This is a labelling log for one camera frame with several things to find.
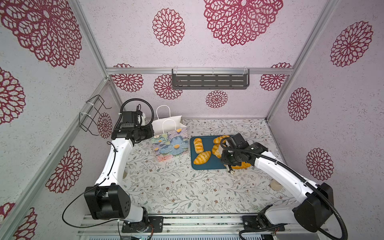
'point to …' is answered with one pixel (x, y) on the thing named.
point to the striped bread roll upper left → (198, 145)
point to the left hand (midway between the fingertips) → (153, 134)
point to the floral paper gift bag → (169, 136)
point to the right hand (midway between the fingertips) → (220, 157)
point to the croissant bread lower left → (202, 158)
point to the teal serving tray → (213, 162)
